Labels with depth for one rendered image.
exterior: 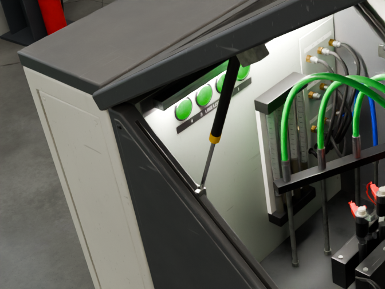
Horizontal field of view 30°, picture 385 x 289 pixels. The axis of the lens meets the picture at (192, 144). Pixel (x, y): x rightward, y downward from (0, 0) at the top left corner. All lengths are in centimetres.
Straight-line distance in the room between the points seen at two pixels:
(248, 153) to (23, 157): 253
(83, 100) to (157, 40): 19
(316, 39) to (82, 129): 61
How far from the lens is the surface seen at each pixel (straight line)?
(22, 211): 365
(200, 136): 151
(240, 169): 165
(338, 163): 170
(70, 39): 154
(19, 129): 431
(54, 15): 513
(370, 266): 162
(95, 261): 182
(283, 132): 157
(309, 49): 172
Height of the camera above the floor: 212
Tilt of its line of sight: 34 degrees down
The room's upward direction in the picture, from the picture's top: 11 degrees counter-clockwise
